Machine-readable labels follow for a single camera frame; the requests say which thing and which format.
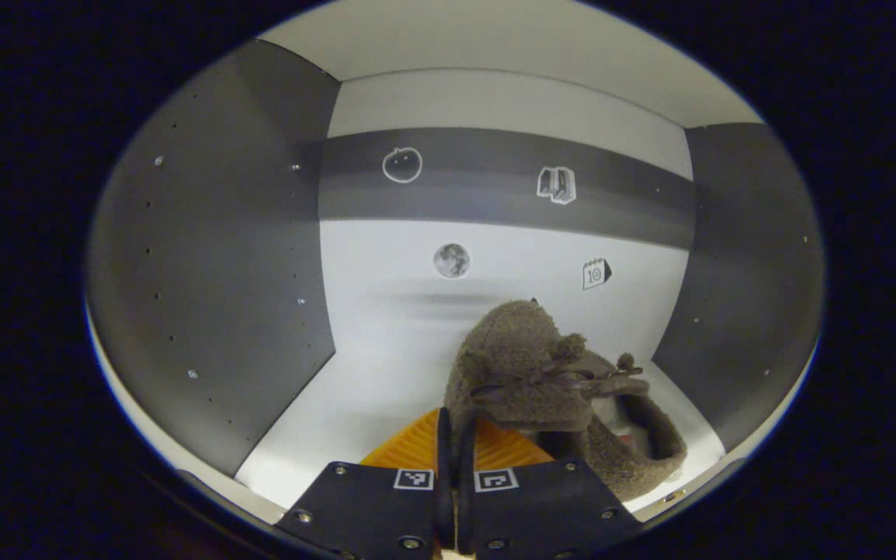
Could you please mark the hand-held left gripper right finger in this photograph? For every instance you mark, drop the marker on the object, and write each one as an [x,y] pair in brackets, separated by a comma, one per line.
[465,498]

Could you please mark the white shoe cabinet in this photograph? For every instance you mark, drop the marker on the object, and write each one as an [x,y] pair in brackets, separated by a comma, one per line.
[417,327]

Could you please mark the brown fuzzy shoe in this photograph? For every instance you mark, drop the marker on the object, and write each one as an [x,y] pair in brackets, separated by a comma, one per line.
[642,467]
[510,350]

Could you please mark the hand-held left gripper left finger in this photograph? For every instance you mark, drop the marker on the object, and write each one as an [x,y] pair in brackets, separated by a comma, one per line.
[444,498]

